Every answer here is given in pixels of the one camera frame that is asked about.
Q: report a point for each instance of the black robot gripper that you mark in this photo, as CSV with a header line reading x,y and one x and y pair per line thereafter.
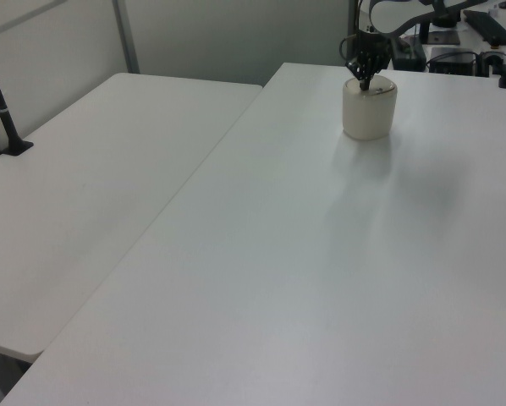
x,y
371,42

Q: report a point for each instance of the black electronics box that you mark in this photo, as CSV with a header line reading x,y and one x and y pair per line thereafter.
x,y
410,57

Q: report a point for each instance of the black pole on base plate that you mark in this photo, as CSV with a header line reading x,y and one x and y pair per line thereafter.
x,y
441,38

